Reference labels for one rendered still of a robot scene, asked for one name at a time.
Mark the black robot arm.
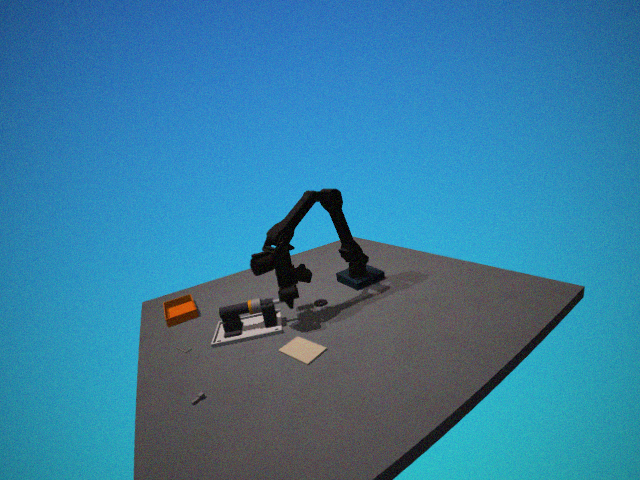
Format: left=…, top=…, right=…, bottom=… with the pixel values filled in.
left=250, top=188, right=369, bottom=284

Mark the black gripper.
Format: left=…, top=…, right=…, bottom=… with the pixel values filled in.
left=275, top=264, right=299, bottom=308

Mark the orange open-top rectangular tray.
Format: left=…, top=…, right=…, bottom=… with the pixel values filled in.
left=163, top=294, right=198, bottom=327

